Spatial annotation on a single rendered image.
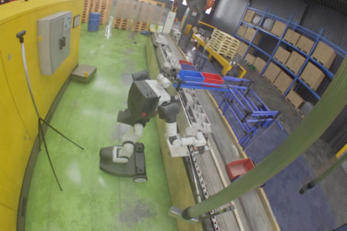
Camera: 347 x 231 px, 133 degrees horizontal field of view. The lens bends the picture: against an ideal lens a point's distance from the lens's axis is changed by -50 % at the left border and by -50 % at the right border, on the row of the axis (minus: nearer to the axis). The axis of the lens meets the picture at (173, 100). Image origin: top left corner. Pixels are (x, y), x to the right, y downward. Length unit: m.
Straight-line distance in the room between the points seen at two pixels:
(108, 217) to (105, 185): 0.44
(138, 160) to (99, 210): 0.88
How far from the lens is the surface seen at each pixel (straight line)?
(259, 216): 1.95
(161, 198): 2.20
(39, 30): 2.15
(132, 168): 2.09
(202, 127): 1.79
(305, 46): 11.08
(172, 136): 1.21
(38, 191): 2.36
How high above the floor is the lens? 2.06
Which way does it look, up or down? 35 degrees down
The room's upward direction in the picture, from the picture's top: 23 degrees clockwise
